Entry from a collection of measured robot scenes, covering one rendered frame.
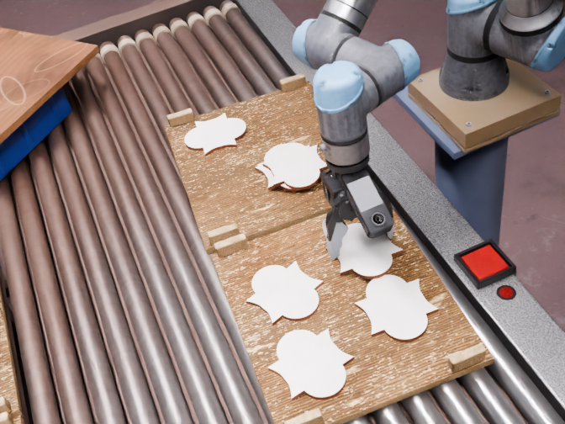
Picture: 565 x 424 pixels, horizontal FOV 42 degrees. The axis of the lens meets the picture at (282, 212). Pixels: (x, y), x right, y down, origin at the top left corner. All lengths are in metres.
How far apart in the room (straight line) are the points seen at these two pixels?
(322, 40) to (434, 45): 2.28
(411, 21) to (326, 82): 2.60
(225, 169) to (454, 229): 0.48
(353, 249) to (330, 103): 0.32
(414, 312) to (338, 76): 0.40
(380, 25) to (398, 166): 2.20
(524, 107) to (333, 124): 0.62
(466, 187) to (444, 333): 0.66
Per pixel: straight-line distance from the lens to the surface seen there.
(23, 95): 1.78
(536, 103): 1.67
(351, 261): 1.31
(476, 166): 1.78
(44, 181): 1.71
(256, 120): 1.66
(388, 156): 1.55
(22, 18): 4.48
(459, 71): 1.65
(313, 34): 1.27
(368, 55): 1.19
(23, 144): 1.78
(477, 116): 1.63
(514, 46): 1.53
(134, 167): 1.65
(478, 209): 1.89
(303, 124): 1.62
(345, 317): 1.25
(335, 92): 1.10
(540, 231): 2.66
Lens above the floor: 1.94
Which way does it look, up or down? 45 degrees down
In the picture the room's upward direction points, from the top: 12 degrees counter-clockwise
